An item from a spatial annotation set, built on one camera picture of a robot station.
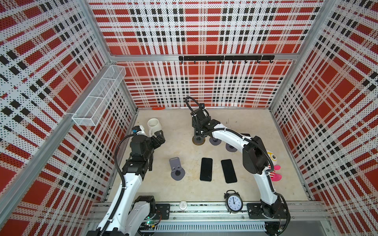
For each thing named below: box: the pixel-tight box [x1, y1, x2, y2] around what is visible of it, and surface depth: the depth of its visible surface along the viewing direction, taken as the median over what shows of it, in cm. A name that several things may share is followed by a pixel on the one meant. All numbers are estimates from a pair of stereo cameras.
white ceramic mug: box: [147, 118, 162, 137], surface depth 104 cm
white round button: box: [178, 200, 188, 211], surface depth 77 cm
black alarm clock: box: [223, 189, 244, 214], surface depth 76 cm
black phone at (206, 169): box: [199, 157, 214, 182], surface depth 91 cm
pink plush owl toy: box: [266, 149, 283, 182], surface depth 86 cm
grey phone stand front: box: [169, 156, 186, 181], surface depth 84 cm
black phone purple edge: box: [220, 158, 238, 184], surface depth 88 cm
